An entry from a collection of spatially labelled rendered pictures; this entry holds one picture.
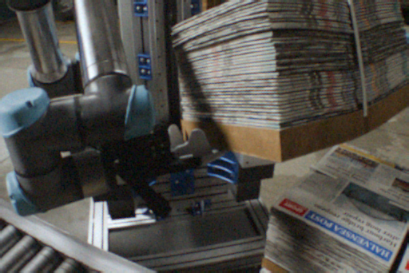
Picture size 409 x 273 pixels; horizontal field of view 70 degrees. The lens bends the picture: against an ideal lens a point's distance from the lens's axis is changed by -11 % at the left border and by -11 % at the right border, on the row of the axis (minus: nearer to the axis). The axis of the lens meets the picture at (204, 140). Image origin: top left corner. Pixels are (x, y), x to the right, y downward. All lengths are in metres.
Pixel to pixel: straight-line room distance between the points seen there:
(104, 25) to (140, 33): 0.63
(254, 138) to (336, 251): 0.35
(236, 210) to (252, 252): 0.27
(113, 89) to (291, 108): 0.24
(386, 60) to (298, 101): 0.24
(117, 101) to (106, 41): 0.11
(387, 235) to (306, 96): 0.39
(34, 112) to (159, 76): 0.72
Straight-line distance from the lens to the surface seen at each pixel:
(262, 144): 0.45
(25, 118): 0.44
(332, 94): 0.50
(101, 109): 0.45
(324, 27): 0.48
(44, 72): 0.96
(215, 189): 1.26
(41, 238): 0.75
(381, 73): 0.62
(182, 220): 1.55
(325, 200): 0.76
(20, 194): 0.51
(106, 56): 0.50
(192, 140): 0.54
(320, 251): 0.73
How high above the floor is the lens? 1.31
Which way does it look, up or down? 31 degrees down
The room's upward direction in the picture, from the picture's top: straight up
